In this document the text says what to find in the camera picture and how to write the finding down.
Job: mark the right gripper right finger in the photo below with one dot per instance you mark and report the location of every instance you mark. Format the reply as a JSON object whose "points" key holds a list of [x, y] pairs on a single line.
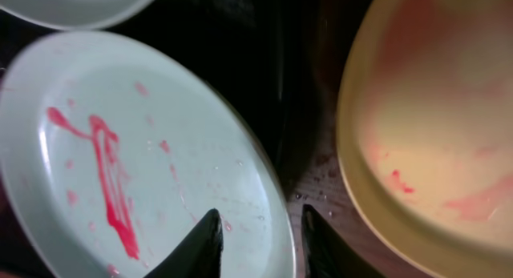
{"points": [[326, 254]]}

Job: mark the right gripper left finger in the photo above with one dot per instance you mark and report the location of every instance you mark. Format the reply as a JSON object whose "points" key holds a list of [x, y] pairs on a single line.
{"points": [[198, 255]]}

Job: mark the light blue plate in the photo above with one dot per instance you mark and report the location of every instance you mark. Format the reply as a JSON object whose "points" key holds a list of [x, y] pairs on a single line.
{"points": [[111, 152], [74, 14]]}

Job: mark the yellow plate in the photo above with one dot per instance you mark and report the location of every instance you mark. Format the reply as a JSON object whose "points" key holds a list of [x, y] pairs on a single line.
{"points": [[424, 132]]}

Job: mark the round black tray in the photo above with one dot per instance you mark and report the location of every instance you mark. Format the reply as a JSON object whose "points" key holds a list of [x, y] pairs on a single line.
{"points": [[278, 62]]}

